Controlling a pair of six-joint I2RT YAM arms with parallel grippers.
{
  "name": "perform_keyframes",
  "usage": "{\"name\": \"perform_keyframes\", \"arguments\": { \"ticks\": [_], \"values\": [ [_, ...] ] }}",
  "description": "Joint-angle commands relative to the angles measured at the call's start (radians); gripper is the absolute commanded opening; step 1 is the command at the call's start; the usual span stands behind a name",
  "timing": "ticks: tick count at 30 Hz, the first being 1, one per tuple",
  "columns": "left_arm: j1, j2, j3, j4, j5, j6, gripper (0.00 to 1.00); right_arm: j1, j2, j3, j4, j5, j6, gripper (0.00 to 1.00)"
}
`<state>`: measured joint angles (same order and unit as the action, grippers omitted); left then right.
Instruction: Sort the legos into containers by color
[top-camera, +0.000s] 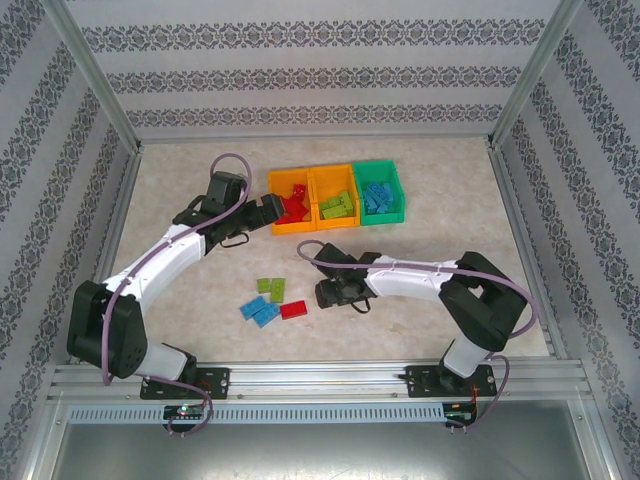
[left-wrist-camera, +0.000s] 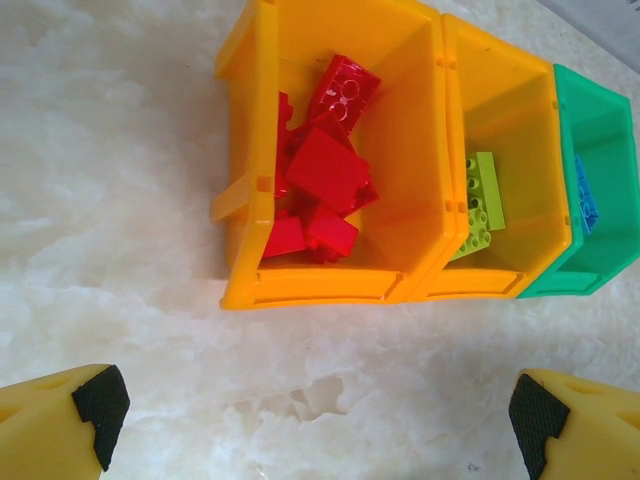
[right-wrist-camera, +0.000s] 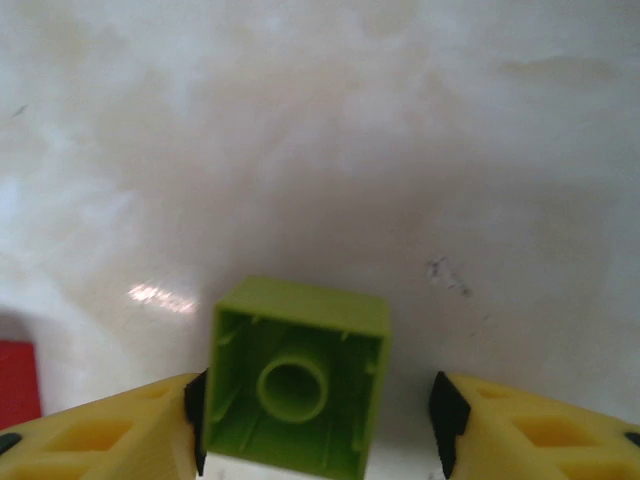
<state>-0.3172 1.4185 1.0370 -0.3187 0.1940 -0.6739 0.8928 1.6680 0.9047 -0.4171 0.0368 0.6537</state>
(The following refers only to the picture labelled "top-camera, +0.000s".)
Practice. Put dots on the long red lego brick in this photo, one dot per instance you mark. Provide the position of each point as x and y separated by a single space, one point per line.
289 204
294 309

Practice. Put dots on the small red lego brick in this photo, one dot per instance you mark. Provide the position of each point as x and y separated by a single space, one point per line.
302 212
299 190

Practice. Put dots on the blue lego brick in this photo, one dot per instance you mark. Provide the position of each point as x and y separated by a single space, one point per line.
370 206
372 192
384 207
386 190
253 306
266 315

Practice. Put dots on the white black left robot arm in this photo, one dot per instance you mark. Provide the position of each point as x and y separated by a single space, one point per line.
160 260

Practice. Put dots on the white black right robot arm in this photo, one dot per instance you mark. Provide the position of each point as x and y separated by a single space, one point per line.
410 277

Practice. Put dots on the orange plastic bin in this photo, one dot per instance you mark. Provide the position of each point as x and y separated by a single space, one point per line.
295 229
337 224

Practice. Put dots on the small lime green lego brick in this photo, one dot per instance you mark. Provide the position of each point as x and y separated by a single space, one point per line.
263 285

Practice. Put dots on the green plastic bin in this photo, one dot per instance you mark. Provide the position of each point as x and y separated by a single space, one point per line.
385 219

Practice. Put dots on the grey metal sheet panel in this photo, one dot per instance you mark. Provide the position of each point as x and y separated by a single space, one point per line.
320 455

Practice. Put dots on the aluminium frame cross bar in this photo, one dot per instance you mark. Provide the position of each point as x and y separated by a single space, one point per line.
315 138

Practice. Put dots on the aluminium mounting rail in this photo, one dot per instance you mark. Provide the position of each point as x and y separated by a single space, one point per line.
310 380

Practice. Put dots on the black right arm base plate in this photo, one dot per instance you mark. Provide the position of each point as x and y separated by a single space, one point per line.
415 382

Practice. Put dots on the aluminium side rail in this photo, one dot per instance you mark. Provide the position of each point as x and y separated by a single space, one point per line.
112 230
525 250

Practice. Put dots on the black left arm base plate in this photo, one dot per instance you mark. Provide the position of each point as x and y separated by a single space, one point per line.
220 382

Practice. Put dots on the aluminium frame post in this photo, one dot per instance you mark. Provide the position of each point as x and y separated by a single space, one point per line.
92 70
535 70

